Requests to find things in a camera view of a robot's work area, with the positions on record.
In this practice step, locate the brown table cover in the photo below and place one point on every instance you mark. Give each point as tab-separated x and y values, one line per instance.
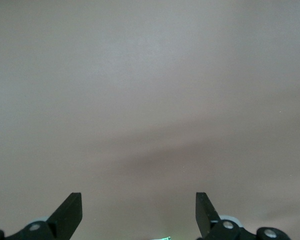
150	87

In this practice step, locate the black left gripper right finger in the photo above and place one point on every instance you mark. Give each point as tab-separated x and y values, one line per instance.
205	217

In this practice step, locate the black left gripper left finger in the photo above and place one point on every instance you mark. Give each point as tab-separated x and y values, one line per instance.
67	215

